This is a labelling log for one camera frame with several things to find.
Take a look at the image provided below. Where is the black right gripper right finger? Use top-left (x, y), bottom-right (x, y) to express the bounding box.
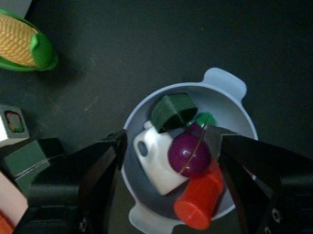
top-left (202, 123), bottom-right (313, 234)

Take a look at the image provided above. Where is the light blue toy pot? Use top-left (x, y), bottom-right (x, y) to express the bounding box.
top-left (121, 67), bottom-right (260, 234)

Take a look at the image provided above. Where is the seaweed wrapped sushi block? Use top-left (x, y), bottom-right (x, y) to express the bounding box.
top-left (2, 137), bottom-right (67, 196)

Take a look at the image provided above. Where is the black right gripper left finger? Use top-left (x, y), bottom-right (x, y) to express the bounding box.
top-left (14, 129), bottom-right (130, 234)

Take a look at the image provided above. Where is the white toy milk jug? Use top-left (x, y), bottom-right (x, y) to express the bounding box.
top-left (133, 120), bottom-right (192, 197)

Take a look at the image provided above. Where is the orange toy carrot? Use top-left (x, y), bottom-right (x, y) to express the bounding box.
top-left (173, 158), bottom-right (226, 231)

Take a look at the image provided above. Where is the toy corn cob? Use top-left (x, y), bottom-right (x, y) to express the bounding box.
top-left (0, 8), bottom-right (59, 73)

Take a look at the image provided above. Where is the dark green toy vegetable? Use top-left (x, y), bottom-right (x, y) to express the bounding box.
top-left (150, 92), bottom-right (200, 134)

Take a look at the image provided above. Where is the purple toy eggplant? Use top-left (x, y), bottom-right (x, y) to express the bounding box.
top-left (166, 112), bottom-right (218, 179)

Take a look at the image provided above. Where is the salmon sushi piece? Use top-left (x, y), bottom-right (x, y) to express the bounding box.
top-left (0, 170), bottom-right (30, 234)

